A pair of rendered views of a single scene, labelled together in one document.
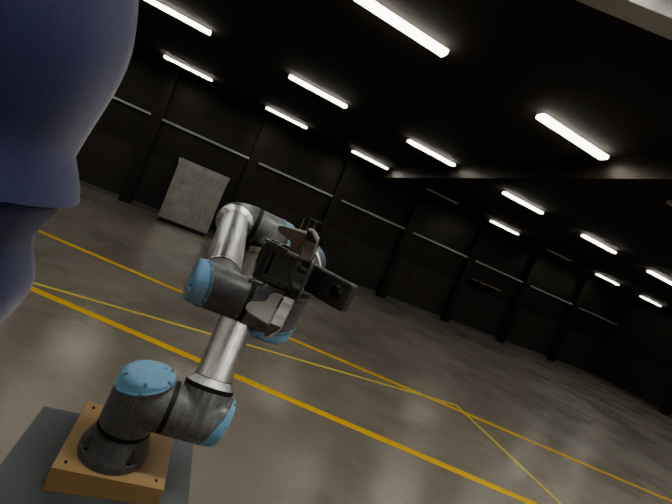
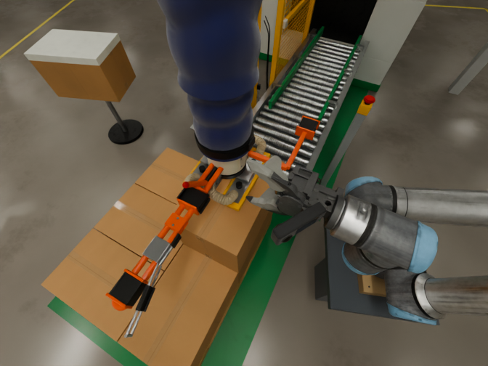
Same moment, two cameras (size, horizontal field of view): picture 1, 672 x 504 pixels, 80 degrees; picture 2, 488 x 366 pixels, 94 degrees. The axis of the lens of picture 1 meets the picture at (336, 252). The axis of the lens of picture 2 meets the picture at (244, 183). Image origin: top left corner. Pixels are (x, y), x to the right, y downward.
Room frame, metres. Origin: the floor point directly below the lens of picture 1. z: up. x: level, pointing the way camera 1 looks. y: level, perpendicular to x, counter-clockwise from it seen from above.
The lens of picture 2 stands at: (0.64, -0.20, 2.00)
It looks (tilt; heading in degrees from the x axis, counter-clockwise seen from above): 58 degrees down; 117
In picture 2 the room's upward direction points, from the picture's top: straight up
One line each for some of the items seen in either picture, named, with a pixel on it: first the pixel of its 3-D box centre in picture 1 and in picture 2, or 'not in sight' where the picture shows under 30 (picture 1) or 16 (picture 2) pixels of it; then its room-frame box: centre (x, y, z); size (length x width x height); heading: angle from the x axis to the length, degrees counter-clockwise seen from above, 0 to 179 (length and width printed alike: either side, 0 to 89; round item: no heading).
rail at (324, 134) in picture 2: not in sight; (338, 104); (0.62, 1.88, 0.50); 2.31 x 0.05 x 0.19; 90
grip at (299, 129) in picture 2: not in sight; (307, 127); (0.54, 0.63, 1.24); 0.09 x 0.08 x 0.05; 0
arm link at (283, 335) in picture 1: (274, 309); (368, 247); (0.82, 0.07, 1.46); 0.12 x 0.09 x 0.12; 107
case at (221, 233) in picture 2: not in sight; (231, 205); (0.28, 0.32, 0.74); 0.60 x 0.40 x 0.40; 91
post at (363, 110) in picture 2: not in sight; (340, 152); (0.79, 1.29, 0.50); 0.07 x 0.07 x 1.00; 0
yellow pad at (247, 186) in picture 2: not in sight; (246, 174); (0.38, 0.32, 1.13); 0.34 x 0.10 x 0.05; 90
